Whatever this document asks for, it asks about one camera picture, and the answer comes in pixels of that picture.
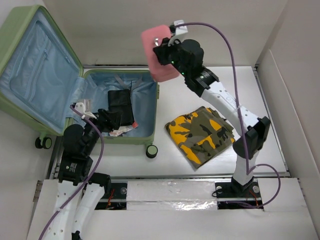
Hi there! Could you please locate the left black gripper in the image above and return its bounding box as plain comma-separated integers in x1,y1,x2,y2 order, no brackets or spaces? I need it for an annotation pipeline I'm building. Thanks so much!
82,107,122,154

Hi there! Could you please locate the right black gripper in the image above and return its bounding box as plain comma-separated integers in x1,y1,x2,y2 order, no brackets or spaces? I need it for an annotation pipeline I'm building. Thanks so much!
152,36,189,78

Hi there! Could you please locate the red white packet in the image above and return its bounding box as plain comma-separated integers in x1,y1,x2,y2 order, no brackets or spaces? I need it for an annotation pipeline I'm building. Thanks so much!
109,121,139,137

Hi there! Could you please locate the black leather pouch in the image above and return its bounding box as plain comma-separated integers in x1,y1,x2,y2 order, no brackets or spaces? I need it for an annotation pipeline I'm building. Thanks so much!
107,89,135,126

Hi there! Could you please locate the pink vanity case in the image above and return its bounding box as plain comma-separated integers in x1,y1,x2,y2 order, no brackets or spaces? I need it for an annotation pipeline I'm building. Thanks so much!
141,25,180,83

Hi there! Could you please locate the green hard-shell suitcase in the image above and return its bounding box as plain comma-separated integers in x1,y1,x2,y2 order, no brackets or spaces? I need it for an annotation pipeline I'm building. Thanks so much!
0,5,159,158

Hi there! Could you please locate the camouflage garment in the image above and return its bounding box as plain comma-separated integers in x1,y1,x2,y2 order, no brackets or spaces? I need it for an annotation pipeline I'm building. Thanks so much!
164,106,236,169

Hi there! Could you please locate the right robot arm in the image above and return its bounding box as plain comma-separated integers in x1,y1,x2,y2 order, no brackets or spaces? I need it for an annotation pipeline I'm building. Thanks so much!
153,37,271,197

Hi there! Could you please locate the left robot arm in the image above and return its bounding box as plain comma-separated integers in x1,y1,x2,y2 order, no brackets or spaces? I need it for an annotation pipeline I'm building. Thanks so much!
39,103,122,240

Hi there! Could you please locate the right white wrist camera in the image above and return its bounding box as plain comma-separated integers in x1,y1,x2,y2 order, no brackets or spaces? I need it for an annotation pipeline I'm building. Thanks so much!
168,19,188,47

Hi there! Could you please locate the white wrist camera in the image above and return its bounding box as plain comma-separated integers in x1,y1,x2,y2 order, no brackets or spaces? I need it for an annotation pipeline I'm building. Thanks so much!
168,19,188,47
70,99,97,120

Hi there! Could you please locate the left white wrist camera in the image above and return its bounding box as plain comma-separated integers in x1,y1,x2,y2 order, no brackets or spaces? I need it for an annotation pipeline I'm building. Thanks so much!
70,99,97,120

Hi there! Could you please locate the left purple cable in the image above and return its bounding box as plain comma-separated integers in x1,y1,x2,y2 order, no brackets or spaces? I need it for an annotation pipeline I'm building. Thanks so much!
37,104,105,240

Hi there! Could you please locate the purple cable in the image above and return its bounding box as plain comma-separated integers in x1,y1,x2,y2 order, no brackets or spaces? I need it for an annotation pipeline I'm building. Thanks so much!
174,21,282,209
37,104,105,240

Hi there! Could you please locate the metal mounting rail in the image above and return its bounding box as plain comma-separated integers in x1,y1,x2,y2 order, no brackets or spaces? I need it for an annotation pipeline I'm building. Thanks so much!
49,172,291,208

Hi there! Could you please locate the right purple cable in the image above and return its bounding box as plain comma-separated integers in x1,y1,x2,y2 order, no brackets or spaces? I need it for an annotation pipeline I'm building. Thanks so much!
174,21,282,209

